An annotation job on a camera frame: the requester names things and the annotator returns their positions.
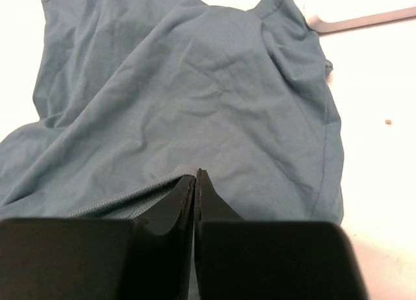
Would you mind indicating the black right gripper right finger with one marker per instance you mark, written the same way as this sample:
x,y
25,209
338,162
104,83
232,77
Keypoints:
x,y
239,259

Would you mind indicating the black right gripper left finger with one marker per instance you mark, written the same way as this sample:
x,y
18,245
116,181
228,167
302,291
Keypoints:
x,y
147,257

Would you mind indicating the blue t shirt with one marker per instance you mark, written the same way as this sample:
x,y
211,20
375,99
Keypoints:
x,y
134,94

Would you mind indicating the white clothes rack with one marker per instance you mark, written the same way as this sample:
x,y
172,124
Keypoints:
x,y
340,20

